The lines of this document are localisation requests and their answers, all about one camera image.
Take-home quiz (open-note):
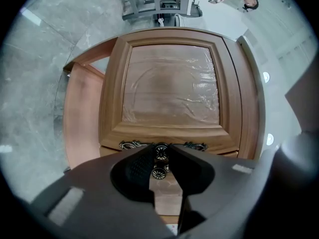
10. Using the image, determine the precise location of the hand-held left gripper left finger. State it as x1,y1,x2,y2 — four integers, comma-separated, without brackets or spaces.
29,144,175,239

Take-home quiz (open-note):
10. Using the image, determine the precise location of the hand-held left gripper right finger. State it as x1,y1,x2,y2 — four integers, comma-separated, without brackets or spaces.
169,144,265,236

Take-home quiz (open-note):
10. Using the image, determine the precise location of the ornate metal door knob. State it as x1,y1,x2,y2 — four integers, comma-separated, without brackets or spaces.
119,140,209,161
151,163,171,181

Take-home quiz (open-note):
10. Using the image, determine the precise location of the wooden vanity cabinet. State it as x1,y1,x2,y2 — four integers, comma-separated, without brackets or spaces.
62,26,266,237

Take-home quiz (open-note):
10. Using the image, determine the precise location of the white bin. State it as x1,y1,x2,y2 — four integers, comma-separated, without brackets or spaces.
174,13,203,29

